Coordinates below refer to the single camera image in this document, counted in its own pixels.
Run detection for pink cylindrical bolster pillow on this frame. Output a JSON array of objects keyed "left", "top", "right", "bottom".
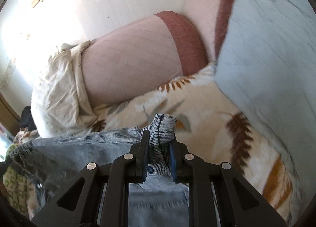
[{"left": 82, "top": 11, "right": 207, "bottom": 108}]

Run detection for white patterned pillow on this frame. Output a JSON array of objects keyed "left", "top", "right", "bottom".
[{"left": 31, "top": 41, "right": 97, "bottom": 138}]

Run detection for leaf pattern fleece blanket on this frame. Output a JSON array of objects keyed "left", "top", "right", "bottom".
[{"left": 24, "top": 63, "right": 304, "bottom": 227}]

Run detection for light blue quilt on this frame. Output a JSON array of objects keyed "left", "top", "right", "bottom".
[{"left": 215, "top": 0, "right": 315, "bottom": 207}]

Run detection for green white patterned cloth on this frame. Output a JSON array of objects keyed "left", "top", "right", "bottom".
[{"left": 2, "top": 142, "right": 35, "bottom": 218}]

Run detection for black garment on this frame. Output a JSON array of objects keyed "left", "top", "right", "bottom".
[{"left": 19, "top": 106, "right": 37, "bottom": 131}]

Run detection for blue denim jeans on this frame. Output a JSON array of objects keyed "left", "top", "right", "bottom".
[{"left": 9, "top": 114, "right": 189, "bottom": 226}]

